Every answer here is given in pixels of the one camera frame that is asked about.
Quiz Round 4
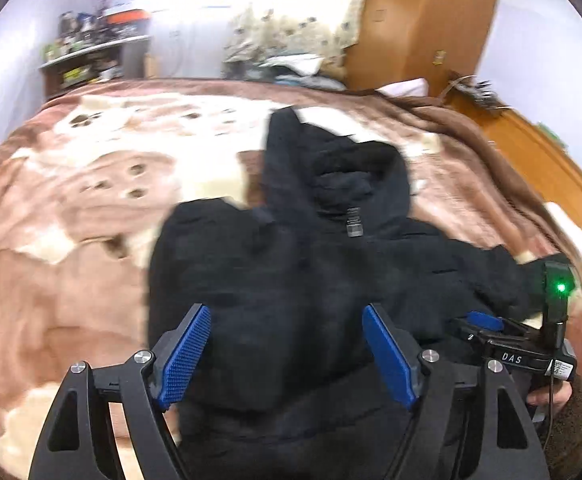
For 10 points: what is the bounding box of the wooden headboard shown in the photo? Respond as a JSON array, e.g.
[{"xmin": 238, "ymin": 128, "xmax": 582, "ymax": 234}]
[{"xmin": 446, "ymin": 90, "xmax": 582, "ymax": 229}]

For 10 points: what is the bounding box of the person's right hand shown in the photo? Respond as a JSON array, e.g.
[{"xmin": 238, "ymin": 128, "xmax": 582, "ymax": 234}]
[{"xmin": 526, "ymin": 382, "xmax": 574, "ymax": 416}]

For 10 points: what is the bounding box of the orange lidded box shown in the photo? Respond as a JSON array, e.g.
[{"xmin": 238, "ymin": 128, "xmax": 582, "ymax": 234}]
[{"xmin": 102, "ymin": 4, "xmax": 151, "ymax": 27}]

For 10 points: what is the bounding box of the white pillow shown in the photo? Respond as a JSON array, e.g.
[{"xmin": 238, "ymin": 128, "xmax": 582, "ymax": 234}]
[{"xmin": 377, "ymin": 78, "xmax": 429, "ymax": 98}]

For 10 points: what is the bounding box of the cluttered shelf unit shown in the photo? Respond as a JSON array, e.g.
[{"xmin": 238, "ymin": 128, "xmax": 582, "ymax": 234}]
[{"xmin": 39, "ymin": 10, "xmax": 151, "ymax": 100}]

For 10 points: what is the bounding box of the black puffer jacket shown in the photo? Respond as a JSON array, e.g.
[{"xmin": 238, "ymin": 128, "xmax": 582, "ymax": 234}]
[{"xmin": 148, "ymin": 107, "xmax": 544, "ymax": 479}]

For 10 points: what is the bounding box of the brown paw print blanket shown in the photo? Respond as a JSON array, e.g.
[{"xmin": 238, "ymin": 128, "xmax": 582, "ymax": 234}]
[{"xmin": 0, "ymin": 79, "xmax": 582, "ymax": 479}]

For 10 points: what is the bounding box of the orange wooden wardrobe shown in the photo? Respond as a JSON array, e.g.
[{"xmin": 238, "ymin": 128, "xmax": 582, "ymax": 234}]
[{"xmin": 345, "ymin": 0, "xmax": 497, "ymax": 96}]

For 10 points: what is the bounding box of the patterned cream curtain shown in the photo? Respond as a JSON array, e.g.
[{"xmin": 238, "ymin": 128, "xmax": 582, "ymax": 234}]
[{"xmin": 224, "ymin": 0, "xmax": 365, "ymax": 64}]

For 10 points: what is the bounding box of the pile of items under curtain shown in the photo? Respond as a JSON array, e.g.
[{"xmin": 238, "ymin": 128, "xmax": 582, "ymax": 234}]
[{"xmin": 223, "ymin": 53, "xmax": 346, "ymax": 91}]

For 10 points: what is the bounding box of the right brown sleeve forearm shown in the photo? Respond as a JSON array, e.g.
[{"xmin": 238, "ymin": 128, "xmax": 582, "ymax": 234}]
[{"xmin": 545, "ymin": 376, "xmax": 582, "ymax": 479}]

